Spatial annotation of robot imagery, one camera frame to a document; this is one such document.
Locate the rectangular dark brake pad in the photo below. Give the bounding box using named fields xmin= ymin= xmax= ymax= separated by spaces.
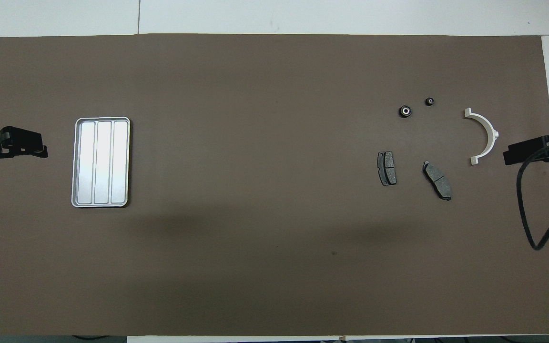
xmin=377 ymin=151 xmax=397 ymax=186

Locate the white half-ring bracket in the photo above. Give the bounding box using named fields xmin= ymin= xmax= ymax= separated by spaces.
xmin=463 ymin=108 xmax=500 ymax=166

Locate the curved dark brake pad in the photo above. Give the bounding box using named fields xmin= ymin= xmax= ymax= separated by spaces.
xmin=422 ymin=161 xmax=452 ymax=201

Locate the silver metal tray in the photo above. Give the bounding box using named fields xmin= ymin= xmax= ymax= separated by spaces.
xmin=71 ymin=116 xmax=131 ymax=208

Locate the brown table mat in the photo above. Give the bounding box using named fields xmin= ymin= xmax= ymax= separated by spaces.
xmin=0 ymin=33 xmax=549 ymax=336

